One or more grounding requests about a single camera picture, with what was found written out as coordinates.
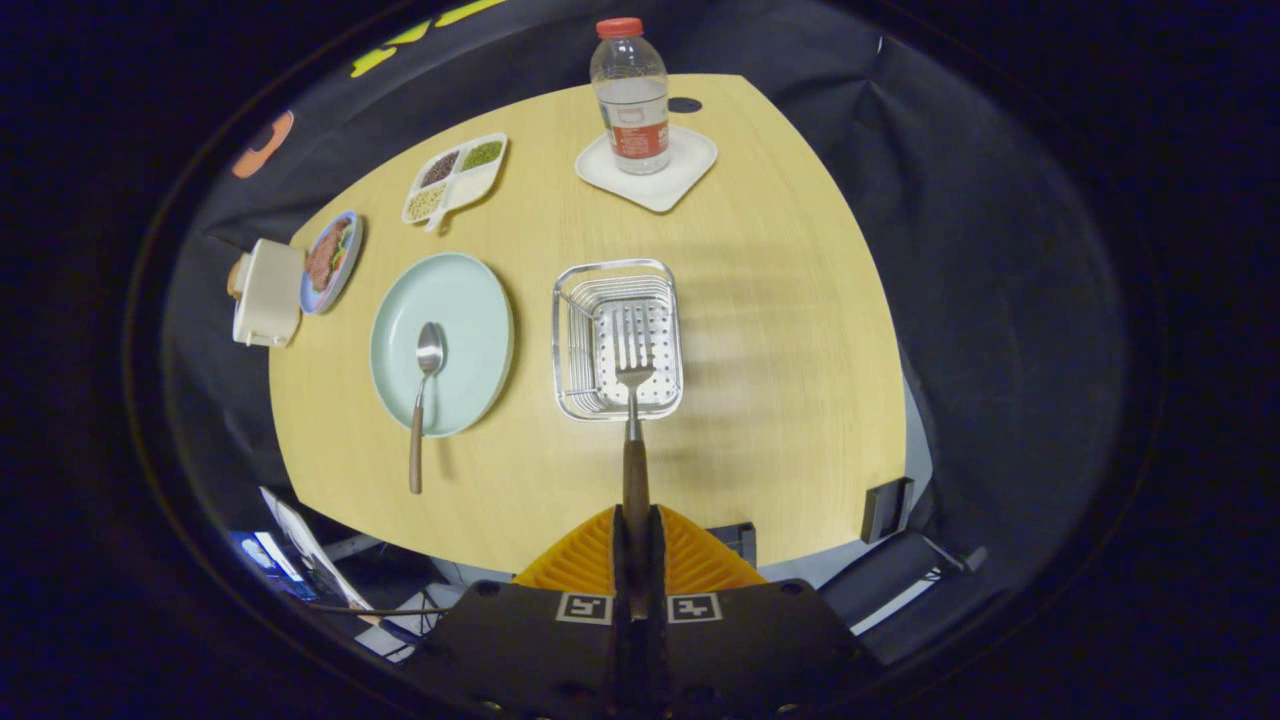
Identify white papers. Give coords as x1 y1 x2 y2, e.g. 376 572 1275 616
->
258 487 371 611

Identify black chair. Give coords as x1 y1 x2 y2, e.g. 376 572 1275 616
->
815 530 991 666

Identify metal wire basket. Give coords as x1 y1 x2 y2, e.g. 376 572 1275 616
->
552 258 684 422

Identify small black box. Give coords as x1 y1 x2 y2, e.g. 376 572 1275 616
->
862 478 915 545

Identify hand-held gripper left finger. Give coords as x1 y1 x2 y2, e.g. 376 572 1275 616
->
405 505 641 720

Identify white divided bean dish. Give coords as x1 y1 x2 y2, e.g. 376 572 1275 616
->
401 132 509 234

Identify blue printed item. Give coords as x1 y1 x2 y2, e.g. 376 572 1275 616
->
228 530 301 601

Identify food on blue plate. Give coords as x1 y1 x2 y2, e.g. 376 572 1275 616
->
305 220 353 293

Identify small blue plate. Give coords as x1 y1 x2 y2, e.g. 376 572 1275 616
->
300 210 364 316

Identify pale green plate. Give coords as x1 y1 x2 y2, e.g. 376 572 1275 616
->
369 252 515 438

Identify clear red capped water bottle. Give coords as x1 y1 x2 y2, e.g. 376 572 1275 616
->
590 17 672 176

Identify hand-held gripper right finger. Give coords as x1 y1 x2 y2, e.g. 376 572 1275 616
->
640 505 883 720

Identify cream white toaster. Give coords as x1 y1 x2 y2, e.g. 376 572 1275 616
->
232 238 305 349

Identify white square coaster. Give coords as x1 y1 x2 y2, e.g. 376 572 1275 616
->
575 124 719 214

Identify wooden handled fork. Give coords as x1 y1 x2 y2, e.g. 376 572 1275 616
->
612 303 658 621

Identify wooden handled spoon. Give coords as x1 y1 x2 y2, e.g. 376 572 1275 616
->
408 321 446 495

